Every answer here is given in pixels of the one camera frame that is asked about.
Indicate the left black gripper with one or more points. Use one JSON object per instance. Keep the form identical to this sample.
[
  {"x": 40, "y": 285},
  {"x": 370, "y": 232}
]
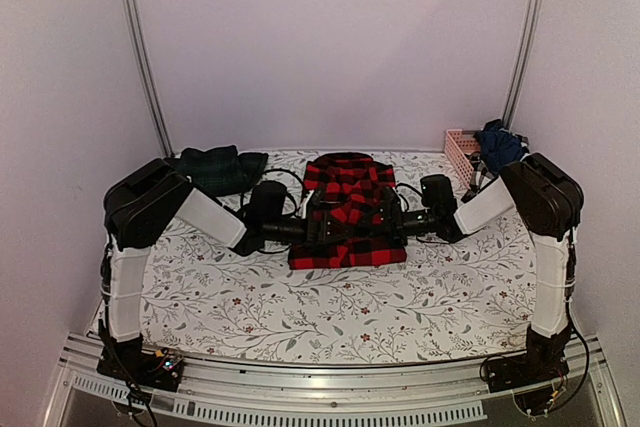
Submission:
[{"x": 322, "y": 236}]

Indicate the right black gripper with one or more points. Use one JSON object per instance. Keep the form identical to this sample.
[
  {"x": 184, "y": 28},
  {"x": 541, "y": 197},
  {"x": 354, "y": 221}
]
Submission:
[{"x": 397, "y": 231}]

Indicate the red black plaid shirt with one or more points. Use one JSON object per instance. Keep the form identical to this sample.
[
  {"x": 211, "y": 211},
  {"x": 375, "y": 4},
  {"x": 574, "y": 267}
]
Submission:
[{"x": 352, "y": 188}]

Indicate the dark green plaid skirt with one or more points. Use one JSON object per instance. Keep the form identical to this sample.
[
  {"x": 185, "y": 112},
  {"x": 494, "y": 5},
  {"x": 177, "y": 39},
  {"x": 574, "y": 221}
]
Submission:
[{"x": 221, "y": 171}]

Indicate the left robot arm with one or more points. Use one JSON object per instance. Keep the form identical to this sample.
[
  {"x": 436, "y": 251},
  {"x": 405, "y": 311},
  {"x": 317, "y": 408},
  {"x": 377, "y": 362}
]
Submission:
[{"x": 138, "y": 210}]

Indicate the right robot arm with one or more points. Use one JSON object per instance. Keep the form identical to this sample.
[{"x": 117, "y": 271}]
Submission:
[{"x": 549, "y": 203}]

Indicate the floral patterned table mat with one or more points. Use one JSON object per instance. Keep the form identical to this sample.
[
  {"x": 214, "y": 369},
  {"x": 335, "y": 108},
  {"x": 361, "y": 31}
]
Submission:
[{"x": 446, "y": 301}]

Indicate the grey white plaid cloth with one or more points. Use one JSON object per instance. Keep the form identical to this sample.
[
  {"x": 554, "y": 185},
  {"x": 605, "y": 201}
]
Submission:
[{"x": 481, "y": 177}]

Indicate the pink plastic basket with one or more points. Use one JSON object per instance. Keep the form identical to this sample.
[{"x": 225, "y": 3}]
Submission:
[{"x": 459, "y": 145}]

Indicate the dark blue garment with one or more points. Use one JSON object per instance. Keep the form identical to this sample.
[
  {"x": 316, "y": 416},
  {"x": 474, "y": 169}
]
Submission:
[{"x": 499, "y": 146}]

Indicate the front aluminium rail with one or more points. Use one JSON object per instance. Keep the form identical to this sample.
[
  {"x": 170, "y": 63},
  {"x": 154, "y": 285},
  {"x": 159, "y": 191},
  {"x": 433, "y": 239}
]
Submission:
[{"x": 231, "y": 392}]

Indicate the left aluminium frame post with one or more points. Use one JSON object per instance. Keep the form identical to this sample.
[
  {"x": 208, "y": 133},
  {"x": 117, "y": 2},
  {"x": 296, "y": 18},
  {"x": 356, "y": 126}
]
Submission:
[{"x": 140, "y": 51}]

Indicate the aluminium frame post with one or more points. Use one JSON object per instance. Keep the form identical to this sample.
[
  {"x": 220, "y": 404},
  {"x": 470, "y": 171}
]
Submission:
[
  {"x": 140, "y": 51},
  {"x": 531, "y": 18}
]

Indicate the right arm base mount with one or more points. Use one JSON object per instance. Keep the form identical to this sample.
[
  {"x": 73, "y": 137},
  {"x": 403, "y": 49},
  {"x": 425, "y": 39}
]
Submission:
[{"x": 542, "y": 368}]

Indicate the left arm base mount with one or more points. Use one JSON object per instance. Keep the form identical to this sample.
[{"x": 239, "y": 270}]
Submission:
[{"x": 127, "y": 361}]

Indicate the right aluminium frame post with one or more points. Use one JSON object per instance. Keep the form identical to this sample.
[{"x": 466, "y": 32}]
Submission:
[{"x": 531, "y": 18}]

